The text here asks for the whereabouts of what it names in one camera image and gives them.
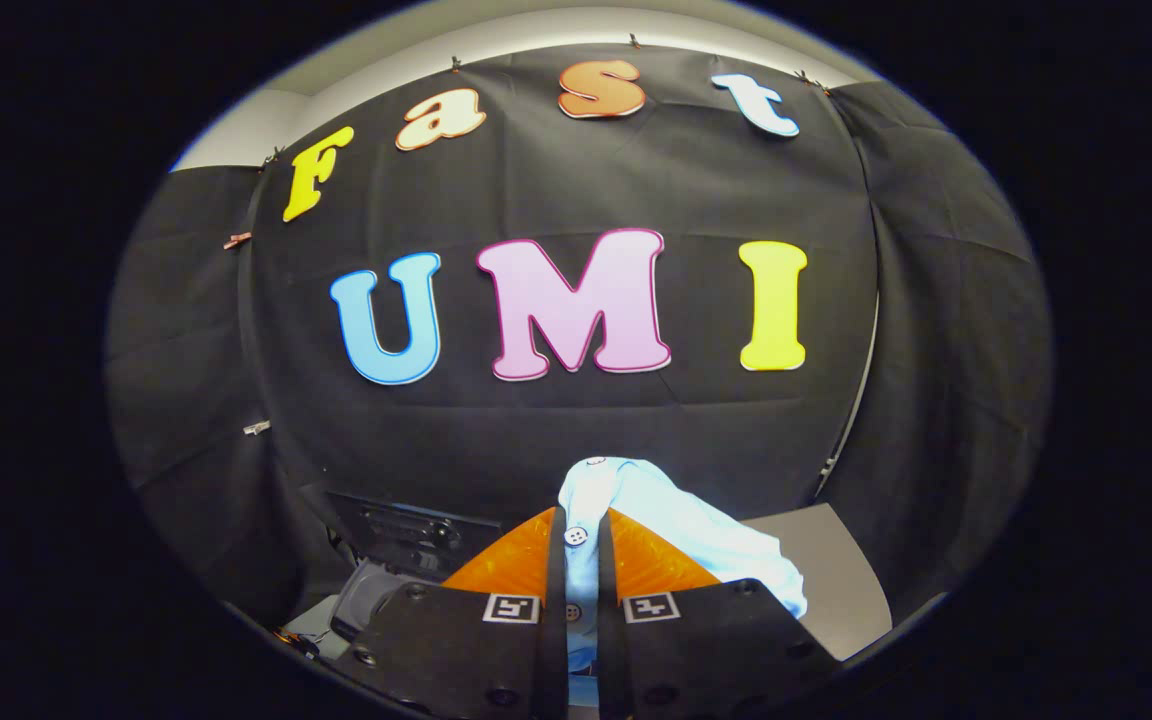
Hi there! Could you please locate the light blue shirt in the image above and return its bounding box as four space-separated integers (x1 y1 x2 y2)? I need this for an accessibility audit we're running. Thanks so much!
558 457 809 701

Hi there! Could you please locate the grey cabinet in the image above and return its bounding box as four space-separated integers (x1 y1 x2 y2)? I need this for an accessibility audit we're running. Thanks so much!
736 503 894 661

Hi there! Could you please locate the row of small black clips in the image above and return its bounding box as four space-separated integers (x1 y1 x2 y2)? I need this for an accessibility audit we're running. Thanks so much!
258 33 829 171

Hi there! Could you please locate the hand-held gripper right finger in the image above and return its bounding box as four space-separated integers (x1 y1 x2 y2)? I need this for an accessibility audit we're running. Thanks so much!
596 507 842 720

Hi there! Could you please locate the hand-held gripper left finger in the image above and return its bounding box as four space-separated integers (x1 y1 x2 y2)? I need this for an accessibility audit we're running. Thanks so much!
331 505 570 720

